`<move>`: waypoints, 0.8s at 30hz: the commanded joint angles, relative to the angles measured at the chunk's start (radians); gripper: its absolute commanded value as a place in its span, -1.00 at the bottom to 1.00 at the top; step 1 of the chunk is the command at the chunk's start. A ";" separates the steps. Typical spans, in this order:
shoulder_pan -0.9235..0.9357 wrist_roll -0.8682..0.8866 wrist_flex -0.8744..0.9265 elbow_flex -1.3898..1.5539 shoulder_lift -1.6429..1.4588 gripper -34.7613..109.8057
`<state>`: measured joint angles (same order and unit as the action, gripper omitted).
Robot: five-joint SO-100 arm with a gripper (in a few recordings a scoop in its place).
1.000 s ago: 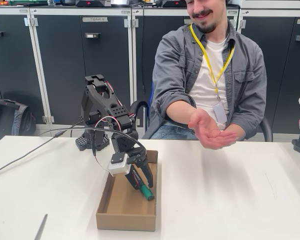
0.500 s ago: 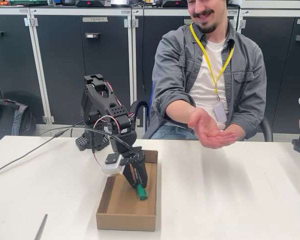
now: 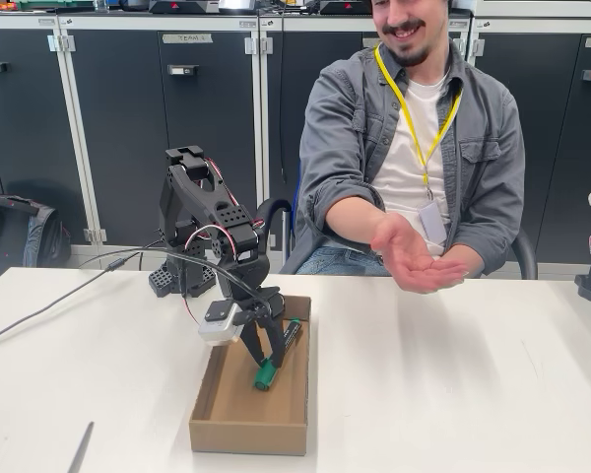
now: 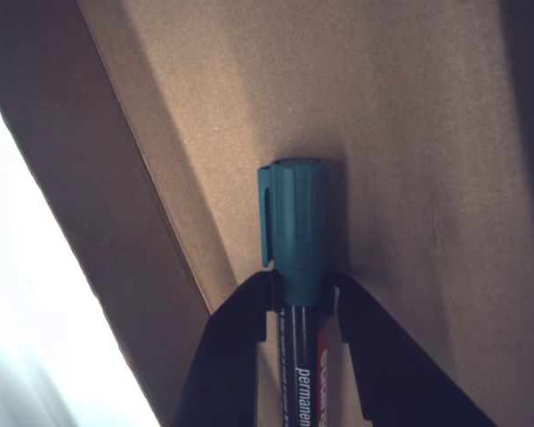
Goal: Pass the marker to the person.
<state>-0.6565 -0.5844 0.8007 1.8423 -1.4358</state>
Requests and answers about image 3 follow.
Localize yellow lanyard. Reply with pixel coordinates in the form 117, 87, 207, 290
373, 42, 464, 201

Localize green box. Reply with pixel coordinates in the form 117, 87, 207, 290
17, 0, 95, 12

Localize brown cardboard box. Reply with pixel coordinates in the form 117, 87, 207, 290
188, 294, 312, 457

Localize person's right hand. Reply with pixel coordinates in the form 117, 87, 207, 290
370, 212, 470, 296

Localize black device with red logo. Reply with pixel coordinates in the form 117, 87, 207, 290
149, 0, 222, 15
319, 0, 373, 16

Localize black camera cable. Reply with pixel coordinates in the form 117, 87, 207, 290
0, 245, 272, 346

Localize red white servo wires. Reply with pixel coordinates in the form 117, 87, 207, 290
183, 157, 267, 324

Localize man in grey overshirt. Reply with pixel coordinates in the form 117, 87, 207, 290
280, 0, 526, 277

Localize thin grey stick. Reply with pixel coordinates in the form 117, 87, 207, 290
67, 421, 95, 473

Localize person's right forearm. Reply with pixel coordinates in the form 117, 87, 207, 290
322, 198, 391, 248

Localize green capped edding marker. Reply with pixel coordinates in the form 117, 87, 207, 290
252, 317, 305, 393

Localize white name badge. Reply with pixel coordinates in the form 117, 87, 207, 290
417, 200, 448, 246

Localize dark backpack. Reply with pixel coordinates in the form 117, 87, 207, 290
0, 193, 73, 292

